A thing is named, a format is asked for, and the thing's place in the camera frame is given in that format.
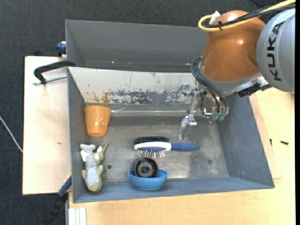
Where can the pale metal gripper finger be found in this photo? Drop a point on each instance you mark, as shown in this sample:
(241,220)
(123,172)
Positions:
(190,121)
(187,91)

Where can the blue and white hairbrush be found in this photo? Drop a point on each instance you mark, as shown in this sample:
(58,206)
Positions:
(154,146)

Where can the grey metal bin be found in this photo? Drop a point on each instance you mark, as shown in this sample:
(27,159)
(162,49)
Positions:
(140,130)

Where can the black and grey round roll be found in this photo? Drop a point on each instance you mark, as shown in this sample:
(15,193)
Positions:
(145,167)

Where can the blue bowl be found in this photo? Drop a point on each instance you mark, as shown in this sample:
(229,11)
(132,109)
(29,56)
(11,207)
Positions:
(147,183)

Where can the small black screw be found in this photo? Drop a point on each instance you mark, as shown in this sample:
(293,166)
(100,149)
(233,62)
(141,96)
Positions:
(284,142)

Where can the orange plastic cup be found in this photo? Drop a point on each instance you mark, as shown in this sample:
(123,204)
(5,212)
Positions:
(97,122)

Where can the green and white toy animal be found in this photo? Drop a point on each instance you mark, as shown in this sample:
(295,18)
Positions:
(92,170)

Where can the pale wood board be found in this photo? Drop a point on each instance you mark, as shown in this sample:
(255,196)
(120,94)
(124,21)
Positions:
(45,125)

